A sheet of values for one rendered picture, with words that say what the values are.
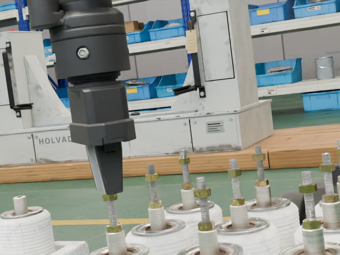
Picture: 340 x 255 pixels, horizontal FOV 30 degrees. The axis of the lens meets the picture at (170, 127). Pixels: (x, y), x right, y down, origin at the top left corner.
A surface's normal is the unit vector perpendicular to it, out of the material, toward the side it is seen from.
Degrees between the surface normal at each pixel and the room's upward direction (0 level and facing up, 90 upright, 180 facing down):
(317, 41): 90
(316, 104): 93
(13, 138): 90
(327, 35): 90
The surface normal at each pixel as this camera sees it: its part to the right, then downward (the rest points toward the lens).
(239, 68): 0.90, -0.08
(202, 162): -0.41, 0.13
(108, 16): 0.65, -0.01
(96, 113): 0.37, 0.03
